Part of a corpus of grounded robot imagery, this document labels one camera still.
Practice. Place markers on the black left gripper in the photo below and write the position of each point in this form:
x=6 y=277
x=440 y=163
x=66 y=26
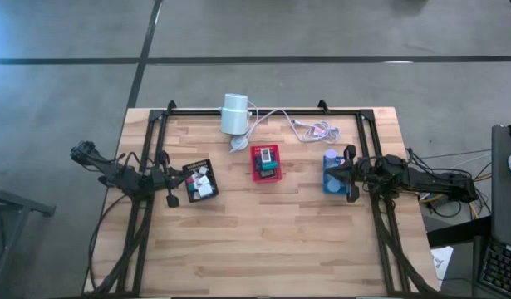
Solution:
x=165 y=176

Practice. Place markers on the black digital display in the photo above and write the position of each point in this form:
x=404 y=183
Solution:
x=268 y=173

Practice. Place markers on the black metal stand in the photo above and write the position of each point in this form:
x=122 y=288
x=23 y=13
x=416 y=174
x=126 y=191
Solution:
x=20 y=203

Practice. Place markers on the white paper sheet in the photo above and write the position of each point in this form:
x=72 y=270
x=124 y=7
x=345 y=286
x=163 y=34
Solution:
x=442 y=259

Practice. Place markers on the pink white wall charger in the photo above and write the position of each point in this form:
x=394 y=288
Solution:
x=190 y=179

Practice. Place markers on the white charger with black face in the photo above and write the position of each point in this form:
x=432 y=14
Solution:
x=203 y=170

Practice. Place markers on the blue white wall charger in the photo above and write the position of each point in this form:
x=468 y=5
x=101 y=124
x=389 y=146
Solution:
x=191 y=187

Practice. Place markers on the blue plastic basket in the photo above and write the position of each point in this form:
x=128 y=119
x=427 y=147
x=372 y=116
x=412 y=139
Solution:
x=325 y=189

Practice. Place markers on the white desk lamp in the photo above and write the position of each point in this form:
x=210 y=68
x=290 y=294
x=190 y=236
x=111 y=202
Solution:
x=234 y=119

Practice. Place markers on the black aluminium table frame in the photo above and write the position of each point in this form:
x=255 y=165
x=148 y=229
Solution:
x=188 y=112

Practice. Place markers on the black frame clamp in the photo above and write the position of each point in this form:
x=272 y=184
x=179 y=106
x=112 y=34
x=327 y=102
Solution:
x=322 y=106
x=170 y=105

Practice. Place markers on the purple hourglass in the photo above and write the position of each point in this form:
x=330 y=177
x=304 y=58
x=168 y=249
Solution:
x=330 y=154

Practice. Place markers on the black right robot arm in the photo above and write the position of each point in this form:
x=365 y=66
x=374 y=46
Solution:
x=429 y=180

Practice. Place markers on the red plastic basket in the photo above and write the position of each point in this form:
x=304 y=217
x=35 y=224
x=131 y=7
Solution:
x=254 y=174

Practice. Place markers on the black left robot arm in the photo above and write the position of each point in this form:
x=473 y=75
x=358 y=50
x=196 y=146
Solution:
x=114 y=172

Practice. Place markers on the white cube wall charger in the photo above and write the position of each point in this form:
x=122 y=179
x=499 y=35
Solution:
x=203 y=180

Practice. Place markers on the black plastic basket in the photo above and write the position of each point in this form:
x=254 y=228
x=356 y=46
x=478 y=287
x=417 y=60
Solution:
x=213 y=197

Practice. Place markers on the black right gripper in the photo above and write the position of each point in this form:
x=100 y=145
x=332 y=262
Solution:
x=361 y=172

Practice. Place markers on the large white wall charger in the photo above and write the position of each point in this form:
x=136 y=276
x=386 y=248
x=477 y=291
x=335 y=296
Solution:
x=205 y=190

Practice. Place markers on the black computer keyboard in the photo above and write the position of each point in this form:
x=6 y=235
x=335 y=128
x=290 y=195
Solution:
x=502 y=268

